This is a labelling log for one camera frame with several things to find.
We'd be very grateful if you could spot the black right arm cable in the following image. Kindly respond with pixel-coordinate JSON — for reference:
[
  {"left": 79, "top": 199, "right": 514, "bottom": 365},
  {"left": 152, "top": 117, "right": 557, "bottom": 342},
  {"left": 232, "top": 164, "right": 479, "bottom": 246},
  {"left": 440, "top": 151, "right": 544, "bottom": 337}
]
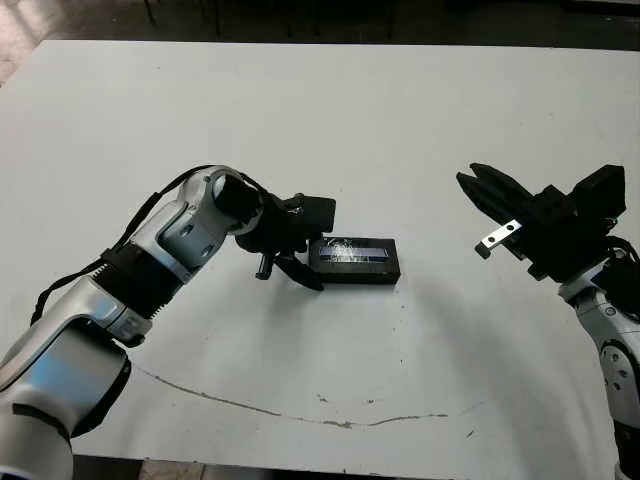
[{"left": 602, "top": 233, "right": 640, "bottom": 271}]

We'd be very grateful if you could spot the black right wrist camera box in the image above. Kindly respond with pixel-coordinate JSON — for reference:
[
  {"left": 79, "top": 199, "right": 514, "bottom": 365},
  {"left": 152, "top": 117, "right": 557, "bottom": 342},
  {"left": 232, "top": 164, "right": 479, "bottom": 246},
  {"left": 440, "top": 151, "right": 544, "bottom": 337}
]
[{"left": 571, "top": 163, "right": 628, "bottom": 224}]

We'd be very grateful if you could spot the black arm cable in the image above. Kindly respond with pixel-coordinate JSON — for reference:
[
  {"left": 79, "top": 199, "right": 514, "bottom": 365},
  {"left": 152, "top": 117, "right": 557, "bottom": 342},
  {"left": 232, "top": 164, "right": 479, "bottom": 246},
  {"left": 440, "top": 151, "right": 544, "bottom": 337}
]
[
  {"left": 602, "top": 233, "right": 640, "bottom": 271},
  {"left": 29, "top": 166, "right": 264, "bottom": 326}
]

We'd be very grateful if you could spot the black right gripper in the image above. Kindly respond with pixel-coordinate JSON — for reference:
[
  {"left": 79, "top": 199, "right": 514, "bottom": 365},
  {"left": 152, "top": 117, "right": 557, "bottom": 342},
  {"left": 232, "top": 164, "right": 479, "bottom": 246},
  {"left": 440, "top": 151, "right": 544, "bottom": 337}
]
[{"left": 455, "top": 162, "right": 610, "bottom": 288}]

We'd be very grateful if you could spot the black box lid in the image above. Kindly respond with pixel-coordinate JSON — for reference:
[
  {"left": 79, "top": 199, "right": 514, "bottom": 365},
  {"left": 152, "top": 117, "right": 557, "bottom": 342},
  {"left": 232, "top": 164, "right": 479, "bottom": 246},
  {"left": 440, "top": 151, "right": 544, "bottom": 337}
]
[{"left": 307, "top": 237, "right": 402, "bottom": 286}]

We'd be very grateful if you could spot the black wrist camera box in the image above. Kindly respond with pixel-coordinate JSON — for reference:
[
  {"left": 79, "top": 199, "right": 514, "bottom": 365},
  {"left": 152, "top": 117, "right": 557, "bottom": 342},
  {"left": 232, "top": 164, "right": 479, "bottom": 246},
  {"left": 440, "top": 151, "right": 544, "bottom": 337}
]
[
  {"left": 571, "top": 163, "right": 628, "bottom": 224},
  {"left": 294, "top": 195, "right": 337, "bottom": 235}
]

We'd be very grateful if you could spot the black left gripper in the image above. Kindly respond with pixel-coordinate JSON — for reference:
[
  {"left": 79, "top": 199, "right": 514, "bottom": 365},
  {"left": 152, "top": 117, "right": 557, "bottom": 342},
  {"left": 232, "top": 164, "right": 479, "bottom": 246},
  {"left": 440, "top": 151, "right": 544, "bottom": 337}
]
[{"left": 233, "top": 191, "right": 327, "bottom": 292}]

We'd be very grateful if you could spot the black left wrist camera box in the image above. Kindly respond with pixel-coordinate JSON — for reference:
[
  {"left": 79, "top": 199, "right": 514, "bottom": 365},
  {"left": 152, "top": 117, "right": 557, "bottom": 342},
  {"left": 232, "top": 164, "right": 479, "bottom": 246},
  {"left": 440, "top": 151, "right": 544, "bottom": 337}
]
[{"left": 294, "top": 195, "right": 337, "bottom": 235}]

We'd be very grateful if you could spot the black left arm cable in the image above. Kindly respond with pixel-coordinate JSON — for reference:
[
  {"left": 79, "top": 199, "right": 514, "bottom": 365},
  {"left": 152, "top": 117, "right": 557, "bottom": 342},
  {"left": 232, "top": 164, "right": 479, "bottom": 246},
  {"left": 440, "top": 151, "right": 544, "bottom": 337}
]
[{"left": 29, "top": 166, "right": 264, "bottom": 326}]

